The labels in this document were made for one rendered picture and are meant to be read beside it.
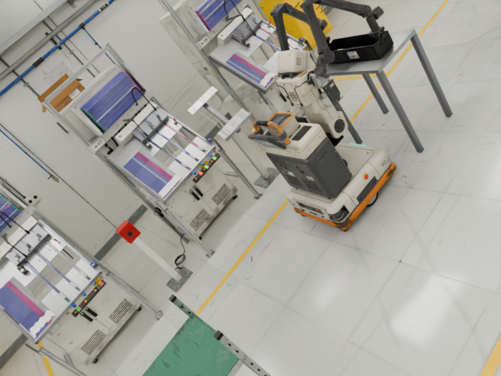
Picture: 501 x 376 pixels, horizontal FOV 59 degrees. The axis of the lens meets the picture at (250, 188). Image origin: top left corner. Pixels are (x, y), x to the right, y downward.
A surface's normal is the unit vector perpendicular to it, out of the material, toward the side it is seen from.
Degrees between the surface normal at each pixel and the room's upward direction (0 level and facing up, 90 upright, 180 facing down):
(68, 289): 47
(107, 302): 90
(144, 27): 90
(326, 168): 90
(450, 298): 0
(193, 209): 90
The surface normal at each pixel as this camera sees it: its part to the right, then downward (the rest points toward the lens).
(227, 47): -0.01, -0.39
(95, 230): 0.56, 0.12
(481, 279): -0.56, -0.68
